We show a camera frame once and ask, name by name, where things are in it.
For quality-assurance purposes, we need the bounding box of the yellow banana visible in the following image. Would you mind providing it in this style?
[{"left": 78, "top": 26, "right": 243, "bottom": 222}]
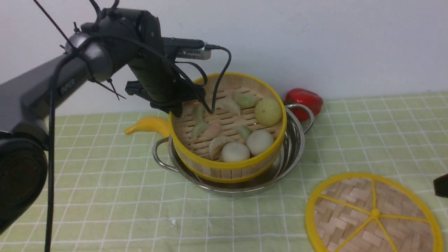
[{"left": 124, "top": 117, "right": 170, "bottom": 138}]

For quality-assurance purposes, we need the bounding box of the red bell pepper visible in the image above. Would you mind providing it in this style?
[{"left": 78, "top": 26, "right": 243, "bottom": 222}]
[{"left": 283, "top": 88, "right": 323, "bottom": 122}]

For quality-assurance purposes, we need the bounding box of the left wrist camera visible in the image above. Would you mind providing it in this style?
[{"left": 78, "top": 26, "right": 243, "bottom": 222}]
[{"left": 162, "top": 37, "right": 211, "bottom": 60}]

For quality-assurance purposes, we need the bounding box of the woven bamboo steamer lid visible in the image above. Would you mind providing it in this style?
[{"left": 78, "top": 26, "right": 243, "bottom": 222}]
[{"left": 304, "top": 173, "right": 447, "bottom": 252}]

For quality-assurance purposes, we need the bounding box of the green dumpling top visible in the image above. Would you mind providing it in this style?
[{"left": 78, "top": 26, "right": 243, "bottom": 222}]
[{"left": 232, "top": 92, "right": 261, "bottom": 110}]

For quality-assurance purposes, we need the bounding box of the white bun upper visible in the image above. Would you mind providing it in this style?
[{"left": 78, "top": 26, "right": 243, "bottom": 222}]
[{"left": 245, "top": 129, "right": 274, "bottom": 156}]

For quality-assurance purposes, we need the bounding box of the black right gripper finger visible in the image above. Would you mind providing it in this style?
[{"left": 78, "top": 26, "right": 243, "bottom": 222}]
[{"left": 433, "top": 173, "right": 448, "bottom": 198}]

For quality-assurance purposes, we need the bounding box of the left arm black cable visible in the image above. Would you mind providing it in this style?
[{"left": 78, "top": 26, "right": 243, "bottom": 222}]
[{"left": 32, "top": 0, "right": 232, "bottom": 252}]

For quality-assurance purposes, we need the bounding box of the white bun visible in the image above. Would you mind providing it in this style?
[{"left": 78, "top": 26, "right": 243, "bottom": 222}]
[
  {"left": 221, "top": 142, "right": 251, "bottom": 162},
  {"left": 245, "top": 129, "right": 274, "bottom": 156}
]

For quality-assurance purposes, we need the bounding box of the green dumpling left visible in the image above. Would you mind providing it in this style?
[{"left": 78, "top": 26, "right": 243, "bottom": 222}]
[{"left": 191, "top": 103, "right": 205, "bottom": 123}]

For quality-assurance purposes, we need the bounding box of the green checkered tablecloth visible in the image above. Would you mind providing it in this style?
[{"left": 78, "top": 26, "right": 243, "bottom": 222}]
[{"left": 0, "top": 92, "right": 448, "bottom": 252}]

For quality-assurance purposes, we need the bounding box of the pale dumpling centre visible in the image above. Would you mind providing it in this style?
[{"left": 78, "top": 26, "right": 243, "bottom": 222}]
[{"left": 215, "top": 98, "right": 241, "bottom": 117}]

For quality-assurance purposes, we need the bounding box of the white bun lower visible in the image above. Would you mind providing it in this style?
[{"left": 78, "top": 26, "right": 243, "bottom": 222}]
[{"left": 221, "top": 142, "right": 251, "bottom": 162}]

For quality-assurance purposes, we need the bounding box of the green round bun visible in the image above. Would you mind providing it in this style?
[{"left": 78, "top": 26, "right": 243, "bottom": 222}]
[{"left": 254, "top": 98, "right": 282, "bottom": 127}]

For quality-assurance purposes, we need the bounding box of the pink dumpling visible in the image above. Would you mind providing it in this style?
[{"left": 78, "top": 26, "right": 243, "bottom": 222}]
[{"left": 201, "top": 120, "right": 222, "bottom": 139}]

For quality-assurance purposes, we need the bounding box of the pale dumpling bottom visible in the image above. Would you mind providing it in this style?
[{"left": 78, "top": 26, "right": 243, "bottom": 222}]
[{"left": 208, "top": 136, "right": 235, "bottom": 160}]

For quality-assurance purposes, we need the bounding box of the stainless steel pot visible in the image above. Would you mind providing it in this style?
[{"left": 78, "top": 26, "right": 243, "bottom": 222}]
[{"left": 152, "top": 104, "right": 315, "bottom": 195}]

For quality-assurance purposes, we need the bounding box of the green dumpling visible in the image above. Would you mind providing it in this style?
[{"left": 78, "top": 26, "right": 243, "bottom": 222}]
[
  {"left": 232, "top": 92, "right": 261, "bottom": 110},
  {"left": 191, "top": 103, "right": 205, "bottom": 123}
]

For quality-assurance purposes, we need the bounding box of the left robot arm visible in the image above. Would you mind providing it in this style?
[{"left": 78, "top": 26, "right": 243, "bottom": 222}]
[{"left": 1, "top": 6, "right": 211, "bottom": 232}]

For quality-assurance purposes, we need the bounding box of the bamboo steamer basket yellow rim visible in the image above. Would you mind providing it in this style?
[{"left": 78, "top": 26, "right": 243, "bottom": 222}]
[{"left": 168, "top": 72, "right": 287, "bottom": 183}]

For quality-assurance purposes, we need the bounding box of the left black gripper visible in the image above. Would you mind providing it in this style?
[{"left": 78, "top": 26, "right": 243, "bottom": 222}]
[{"left": 125, "top": 56, "right": 206, "bottom": 117}]

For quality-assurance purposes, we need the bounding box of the pale dumpling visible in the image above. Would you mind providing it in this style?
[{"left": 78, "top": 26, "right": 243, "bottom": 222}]
[
  {"left": 208, "top": 136, "right": 235, "bottom": 160},
  {"left": 215, "top": 98, "right": 241, "bottom": 117}
]

